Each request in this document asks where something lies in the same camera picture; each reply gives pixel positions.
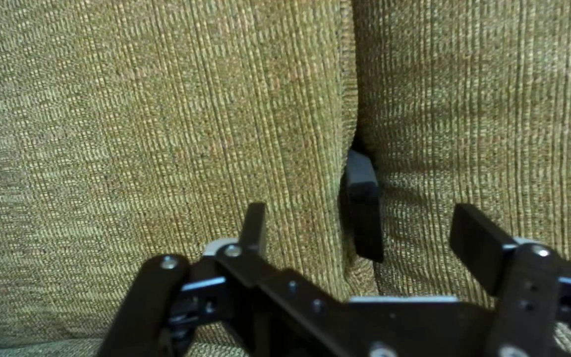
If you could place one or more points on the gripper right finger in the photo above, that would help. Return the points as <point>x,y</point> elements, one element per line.
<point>523,277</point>

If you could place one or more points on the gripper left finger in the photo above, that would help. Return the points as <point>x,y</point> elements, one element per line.
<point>246,277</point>

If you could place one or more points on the black remote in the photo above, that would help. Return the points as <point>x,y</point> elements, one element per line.
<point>363,208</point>

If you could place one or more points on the olive green fabric couch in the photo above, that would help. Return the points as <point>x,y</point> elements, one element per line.
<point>166,124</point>

